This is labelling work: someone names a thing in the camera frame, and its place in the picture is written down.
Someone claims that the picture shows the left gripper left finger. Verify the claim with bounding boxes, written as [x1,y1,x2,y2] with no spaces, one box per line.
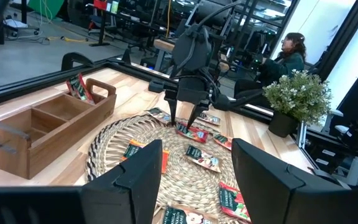
[81,139,163,224]

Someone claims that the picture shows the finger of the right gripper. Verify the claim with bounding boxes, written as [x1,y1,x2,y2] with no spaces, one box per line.
[165,98,179,126]
[186,104,210,129]

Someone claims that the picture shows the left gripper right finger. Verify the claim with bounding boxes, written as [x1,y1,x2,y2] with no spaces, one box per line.
[231,138,351,224]

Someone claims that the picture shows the red strawberry tea packet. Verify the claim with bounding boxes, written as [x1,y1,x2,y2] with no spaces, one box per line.
[175,121,210,144]
[218,182,252,223]
[66,73,94,105]

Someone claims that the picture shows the wooden tea organizer box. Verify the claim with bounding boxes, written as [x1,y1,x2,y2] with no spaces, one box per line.
[0,77,117,180]

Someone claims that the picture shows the round woven straw placemat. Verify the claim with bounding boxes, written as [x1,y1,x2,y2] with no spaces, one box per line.
[85,113,253,224]

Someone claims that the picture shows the wooden desk top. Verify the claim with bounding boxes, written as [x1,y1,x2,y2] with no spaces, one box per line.
[153,39,177,54]

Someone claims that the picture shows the green potted plant white flowers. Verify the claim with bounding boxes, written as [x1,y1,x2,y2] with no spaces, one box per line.
[262,68,334,139]

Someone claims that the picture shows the person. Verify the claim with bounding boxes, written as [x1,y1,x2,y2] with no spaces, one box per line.
[233,32,307,108]

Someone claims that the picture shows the black desk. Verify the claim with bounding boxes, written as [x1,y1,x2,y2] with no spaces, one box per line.
[87,2,167,47]

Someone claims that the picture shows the black arched clamp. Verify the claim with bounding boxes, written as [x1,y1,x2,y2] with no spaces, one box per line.
[60,52,95,72]

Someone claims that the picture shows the green board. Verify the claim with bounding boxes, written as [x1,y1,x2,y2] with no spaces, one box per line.
[27,0,65,20]

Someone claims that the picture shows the white power device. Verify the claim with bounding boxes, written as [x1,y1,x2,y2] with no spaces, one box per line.
[3,18,40,35]

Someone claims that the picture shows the silver aluminium bracket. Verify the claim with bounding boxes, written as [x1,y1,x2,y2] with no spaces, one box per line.
[296,121,307,150]

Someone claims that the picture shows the yellow cable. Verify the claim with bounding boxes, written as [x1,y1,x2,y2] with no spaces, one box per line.
[165,0,172,38]
[47,35,90,44]

